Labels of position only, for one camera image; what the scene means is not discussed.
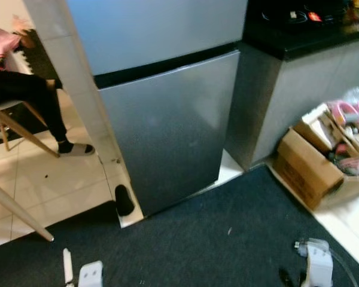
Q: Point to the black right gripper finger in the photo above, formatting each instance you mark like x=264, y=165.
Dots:
x=303, y=278
x=285, y=278

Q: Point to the silver fridge door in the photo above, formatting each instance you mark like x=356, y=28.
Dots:
x=167, y=131

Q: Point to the silver fridge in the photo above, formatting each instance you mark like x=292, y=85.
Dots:
x=155, y=30

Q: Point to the brown cardboard box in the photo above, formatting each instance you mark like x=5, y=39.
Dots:
x=302, y=167

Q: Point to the pink patterned plastic bag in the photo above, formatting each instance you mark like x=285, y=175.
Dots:
x=353, y=168

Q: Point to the black oval stopper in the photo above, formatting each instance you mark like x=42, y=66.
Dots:
x=124, y=202

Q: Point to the grey counter with black top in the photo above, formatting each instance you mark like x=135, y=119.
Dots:
x=299, y=84

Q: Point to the black induction cooker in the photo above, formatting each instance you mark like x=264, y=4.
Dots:
x=287, y=15

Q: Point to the light wooden table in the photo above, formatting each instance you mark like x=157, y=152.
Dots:
x=24, y=221

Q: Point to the wooden chair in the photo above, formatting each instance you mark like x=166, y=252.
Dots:
x=36, y=113

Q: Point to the seated person in pink shirt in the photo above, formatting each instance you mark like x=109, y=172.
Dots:
x=24, y=89

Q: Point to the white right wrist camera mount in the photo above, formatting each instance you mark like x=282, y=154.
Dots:
x=318, y=266

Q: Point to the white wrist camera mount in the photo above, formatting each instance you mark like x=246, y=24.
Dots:
x=318, y=266
x=91, y=275

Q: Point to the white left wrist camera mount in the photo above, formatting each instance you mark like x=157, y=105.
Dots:
x=91, y=275

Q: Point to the black foam wall panel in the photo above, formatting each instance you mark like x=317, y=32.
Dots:
x=42, y=60

